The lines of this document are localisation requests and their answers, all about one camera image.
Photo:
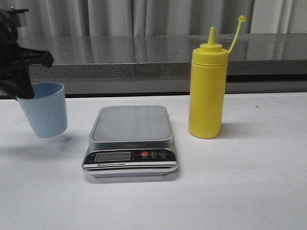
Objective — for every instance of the grey stone counter ledge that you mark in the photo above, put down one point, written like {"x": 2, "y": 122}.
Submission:
{"x": 255, "y": 57}

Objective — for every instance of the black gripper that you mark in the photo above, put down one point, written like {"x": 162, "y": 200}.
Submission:
{"x": 14, "y": 59}

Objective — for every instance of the light blue plastic cup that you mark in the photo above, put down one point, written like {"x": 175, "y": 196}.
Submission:
{"x": 46, "y": 111}

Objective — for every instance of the grey curtain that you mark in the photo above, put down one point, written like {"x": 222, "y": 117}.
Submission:
{"x": 158, "y": 17}

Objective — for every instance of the silver electronic kitchen scale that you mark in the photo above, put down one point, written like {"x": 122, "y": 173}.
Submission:
{"x": 131, "y": 141}

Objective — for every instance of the yellow squeeze bottle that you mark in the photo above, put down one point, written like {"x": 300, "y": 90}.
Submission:
{"x": 207, "y": 85}

